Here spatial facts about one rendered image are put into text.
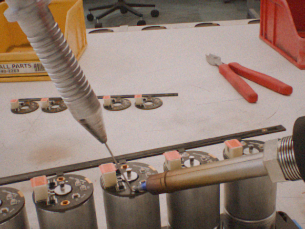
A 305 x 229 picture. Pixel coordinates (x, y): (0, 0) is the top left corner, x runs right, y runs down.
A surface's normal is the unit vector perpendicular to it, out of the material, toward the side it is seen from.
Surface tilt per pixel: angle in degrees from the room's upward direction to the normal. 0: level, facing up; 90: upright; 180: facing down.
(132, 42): 0
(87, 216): 90
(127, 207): 90
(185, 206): 90
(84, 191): 0
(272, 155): 38
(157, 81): 0
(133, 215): 90
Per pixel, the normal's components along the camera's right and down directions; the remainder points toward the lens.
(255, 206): 0.05, 0.43
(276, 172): -0.48, 0.40
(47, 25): 0.79, 0.20
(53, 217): -0.21, 0.43
